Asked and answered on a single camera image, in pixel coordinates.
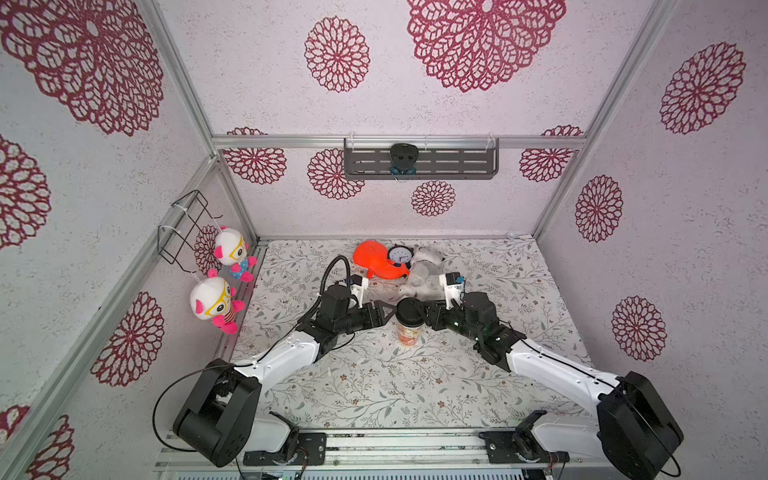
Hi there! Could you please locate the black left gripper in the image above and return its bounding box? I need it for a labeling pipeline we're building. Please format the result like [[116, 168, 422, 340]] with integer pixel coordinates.
[[336, 299, 398, 336]]

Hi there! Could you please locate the black cup lid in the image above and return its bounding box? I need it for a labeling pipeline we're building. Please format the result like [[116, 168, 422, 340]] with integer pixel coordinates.
[[395, 298, 428, 329]]

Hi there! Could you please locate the paper milk tea cup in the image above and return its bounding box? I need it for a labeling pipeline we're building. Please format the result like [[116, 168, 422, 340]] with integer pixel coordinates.
[[397, 323, 423, 347]]

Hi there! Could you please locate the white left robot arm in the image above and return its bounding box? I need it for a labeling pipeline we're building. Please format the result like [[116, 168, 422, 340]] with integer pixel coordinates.
[[172, 284, 394, 467]]

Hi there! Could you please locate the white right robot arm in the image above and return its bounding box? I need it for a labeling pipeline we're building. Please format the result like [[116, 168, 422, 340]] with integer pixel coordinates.
[[415, 292, 684, 479]]

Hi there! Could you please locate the grey white plush toy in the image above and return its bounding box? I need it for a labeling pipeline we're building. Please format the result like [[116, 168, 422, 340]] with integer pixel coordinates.
[[399, 247, 445, 301]]

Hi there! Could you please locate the orange plastic toy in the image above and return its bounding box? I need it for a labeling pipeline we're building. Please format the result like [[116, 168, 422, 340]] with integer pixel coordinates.
[[353, 240, 409, 280]]

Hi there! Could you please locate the small round clock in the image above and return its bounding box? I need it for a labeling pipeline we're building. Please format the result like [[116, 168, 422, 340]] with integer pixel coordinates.
[[387, 245, 414, 268]]

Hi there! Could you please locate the black object on shelf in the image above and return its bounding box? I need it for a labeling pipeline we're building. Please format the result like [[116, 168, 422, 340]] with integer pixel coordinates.
[[389, 143, 419, 176]]

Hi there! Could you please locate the upper pink white doll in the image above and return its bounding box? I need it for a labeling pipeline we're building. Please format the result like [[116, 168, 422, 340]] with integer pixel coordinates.
[[214, 226, 257, 282]]

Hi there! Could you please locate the pink white doll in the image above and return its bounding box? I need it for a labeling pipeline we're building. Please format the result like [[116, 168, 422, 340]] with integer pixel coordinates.
[[214, 226, 257, 282], [189, 269, 245, 335]]

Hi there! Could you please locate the lower pink white doll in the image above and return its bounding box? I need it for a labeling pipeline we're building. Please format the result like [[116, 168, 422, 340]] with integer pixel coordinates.
[[189, 269, 245, 335]]

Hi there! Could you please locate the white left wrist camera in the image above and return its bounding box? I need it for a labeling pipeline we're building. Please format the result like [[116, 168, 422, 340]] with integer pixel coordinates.
[[349, 274, 369, 307]]

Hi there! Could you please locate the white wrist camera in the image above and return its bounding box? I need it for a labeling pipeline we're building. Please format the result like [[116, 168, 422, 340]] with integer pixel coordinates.
[[349, 274, 369, 307], [439, 272, 465, 310]]

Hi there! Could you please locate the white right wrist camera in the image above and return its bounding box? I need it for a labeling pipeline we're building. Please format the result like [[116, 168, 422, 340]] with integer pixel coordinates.
[[439, 272, 465, 310]]

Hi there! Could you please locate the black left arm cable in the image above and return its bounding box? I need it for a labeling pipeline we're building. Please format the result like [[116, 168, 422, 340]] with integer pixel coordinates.
[[151, 254, 352, 454]]

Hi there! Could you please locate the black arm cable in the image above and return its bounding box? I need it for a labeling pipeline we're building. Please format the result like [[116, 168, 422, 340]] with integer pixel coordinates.
[[151, 254, 352, 454], [491, 314, 684, 478]]

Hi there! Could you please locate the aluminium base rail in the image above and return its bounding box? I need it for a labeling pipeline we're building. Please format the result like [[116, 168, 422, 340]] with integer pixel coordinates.
[[149, 427, 610, 479]]

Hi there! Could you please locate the grey metal wall shelf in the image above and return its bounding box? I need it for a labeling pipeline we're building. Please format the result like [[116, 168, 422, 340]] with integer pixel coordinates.
[[342, 139, 499, 181]]

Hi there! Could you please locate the black wire basket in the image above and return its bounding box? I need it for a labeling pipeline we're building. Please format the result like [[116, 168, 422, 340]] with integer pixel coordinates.
[[156, 190, 221, 275]]

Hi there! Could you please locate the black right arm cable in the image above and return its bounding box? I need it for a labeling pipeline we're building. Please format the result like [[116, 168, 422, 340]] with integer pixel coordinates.
[[491, 314, 684, 478]]

